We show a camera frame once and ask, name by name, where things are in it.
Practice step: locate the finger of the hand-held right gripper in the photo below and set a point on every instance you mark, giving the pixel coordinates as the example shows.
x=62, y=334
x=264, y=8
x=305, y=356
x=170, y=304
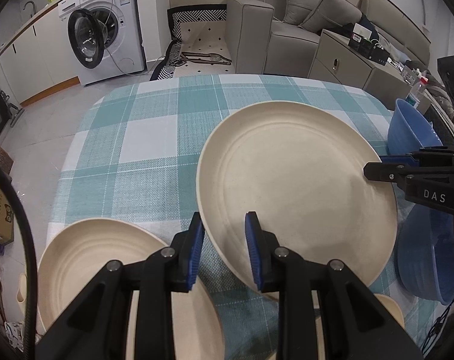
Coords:
x=399, y=158
x=380, y=170

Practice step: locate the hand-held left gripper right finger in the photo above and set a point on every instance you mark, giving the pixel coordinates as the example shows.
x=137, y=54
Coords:
x=252, y=251

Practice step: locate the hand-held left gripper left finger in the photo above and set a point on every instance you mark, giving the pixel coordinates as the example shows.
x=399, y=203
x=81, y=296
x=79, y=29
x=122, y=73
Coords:
x=195, y=258

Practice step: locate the blue bowl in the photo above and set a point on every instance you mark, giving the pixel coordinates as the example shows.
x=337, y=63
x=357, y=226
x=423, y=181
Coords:
x=410, y=127
x=425, y=255

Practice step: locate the large cream plate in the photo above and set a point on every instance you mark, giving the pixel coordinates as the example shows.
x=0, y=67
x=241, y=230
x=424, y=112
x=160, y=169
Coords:
x=84, y=262
x=294, y=165

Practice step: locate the plastic water bottle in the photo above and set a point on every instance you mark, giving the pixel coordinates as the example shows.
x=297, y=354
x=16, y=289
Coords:
x=414, y=95

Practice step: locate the dark grey blanket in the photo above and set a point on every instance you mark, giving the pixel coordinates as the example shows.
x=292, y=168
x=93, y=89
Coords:
x=444, y=101

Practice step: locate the black electronics box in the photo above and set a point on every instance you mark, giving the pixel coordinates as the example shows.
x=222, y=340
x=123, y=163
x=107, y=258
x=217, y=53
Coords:
x=373, y=52

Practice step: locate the grey bedside cabinet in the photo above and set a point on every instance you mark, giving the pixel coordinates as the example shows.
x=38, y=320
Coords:
x=339, y=63

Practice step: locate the small cream plate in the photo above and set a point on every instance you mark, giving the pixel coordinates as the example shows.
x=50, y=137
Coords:
x=390, y=307

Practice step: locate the teal plaid tablecloth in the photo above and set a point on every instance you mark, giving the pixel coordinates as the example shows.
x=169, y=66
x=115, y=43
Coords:
x=152, y=138

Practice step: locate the white box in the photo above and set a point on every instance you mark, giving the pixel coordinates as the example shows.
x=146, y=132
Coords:
x=362, y=29

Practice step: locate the dark blue garment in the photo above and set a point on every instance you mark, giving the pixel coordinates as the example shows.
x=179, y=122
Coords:
x=367, y=22

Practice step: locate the grey cushion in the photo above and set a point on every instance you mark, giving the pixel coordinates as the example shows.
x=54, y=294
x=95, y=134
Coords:
x=332, y=11
x=300, y=3

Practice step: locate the grey sofa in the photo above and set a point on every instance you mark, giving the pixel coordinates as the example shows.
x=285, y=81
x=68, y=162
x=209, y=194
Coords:
x=249, y=30

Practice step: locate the brown hanger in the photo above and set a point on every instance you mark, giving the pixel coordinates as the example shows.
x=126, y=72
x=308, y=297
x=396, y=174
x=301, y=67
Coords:
x=208, y=58

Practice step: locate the black white patterned rug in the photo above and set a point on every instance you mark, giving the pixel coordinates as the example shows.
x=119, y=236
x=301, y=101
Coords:
x=208, y=37

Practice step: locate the brown doormat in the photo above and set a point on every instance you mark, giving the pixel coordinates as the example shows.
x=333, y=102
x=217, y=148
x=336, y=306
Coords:
x=0, y=155

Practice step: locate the white washing machine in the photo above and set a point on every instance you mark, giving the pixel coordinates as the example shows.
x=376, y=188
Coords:
x=125, y=37

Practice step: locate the white kitchen base cabinet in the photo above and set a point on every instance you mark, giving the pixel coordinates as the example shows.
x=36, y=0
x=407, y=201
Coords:
x=43, y=56

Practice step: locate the metal kitchen faucet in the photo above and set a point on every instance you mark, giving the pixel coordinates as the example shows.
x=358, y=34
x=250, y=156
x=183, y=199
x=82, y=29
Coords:
x=34, y=9

